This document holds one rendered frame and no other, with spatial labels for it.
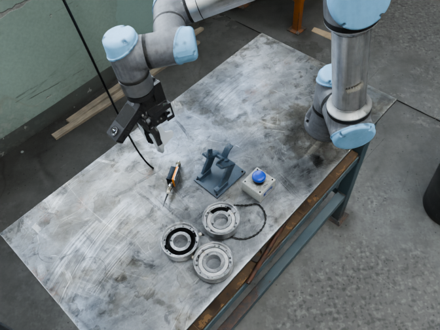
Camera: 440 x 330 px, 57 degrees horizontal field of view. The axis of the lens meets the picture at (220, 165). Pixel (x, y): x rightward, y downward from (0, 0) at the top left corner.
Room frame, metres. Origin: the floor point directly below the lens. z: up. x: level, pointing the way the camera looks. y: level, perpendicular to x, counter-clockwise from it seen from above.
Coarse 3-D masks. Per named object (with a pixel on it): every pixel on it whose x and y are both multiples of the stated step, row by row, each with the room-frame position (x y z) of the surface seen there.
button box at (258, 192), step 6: (258, 168) 0.70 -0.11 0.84; (246, 180) 0.66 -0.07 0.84; (252, 180) 0.66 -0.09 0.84; (270, 180) 0.65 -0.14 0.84; (246, 186) 0.65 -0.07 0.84; (252, 186) 0.64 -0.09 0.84; (258, 186) 0.64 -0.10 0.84; (264, 186) 0.64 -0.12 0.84; (270, 186) 0.64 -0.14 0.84; (246, 192) 0.65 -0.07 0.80; (252, 192) 0.63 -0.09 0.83; (258, 192) 0.62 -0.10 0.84; (264, 192) 0.62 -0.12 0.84; (258, 198) 0.61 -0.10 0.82; (264, 198) 0.62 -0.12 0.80
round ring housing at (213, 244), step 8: (200, 248) 0.47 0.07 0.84; (208, 248) 0.47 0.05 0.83; (224, 248) 0.46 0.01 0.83; (208, 256) 0.45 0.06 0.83; (216, 256) 0.45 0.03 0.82; (232, 256) 0.43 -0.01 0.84; (224, 264) 0.42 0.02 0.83; (232, 264) 0.41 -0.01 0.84; (200, 272) 0.41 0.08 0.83; (224, 272) 0.40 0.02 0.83; (208, 280) 0.38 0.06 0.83; (216, 280) 0.38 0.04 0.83
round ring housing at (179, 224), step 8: (176, 224) 0.55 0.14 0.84; (184, 224) 0.55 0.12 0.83; (168, 232) 0.53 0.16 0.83; (176, 232) 0.52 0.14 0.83; (184, 232) 0.52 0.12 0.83; (160, 240) 0.50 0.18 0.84; (176, 240) 0.51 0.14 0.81; (176, 248) 0.48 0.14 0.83; (184, 248) 0.48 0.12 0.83; (192, 248) 0.47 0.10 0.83; (168, 256) 0.46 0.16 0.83; (176, 256) 0.45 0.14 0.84; (184, 256) 0.45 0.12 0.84
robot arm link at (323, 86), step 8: (328, 64) 0.93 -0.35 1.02; (320, 72) 0.89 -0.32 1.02; (328, 72) 0.88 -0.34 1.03; (320, 80) 0.86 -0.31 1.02; (328, 80) 0.85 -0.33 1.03; (320, 88) 0.86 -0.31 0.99; (328, 88) 0.84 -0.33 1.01; (320, 96) 0.84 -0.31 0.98; (328, 96) 0.81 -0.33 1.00; (320, 104) 0.82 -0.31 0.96; (320, 112) 0.84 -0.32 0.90
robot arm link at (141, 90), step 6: (150, 78) 0.73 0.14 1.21; (120, 84) 0.71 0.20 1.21; (138, 84) 0.70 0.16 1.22; (144, 84) 0.71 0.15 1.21; (150, 84) 0.72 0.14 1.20; (126, 90) 0.70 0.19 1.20; (132, 90) 0.70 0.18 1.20; (138, 90) 0.70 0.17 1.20; (144, 90) 0.70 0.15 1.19; (150, 90) 0.71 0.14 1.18; (132, 96) 0.70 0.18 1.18; (138, 96) 0.70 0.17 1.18
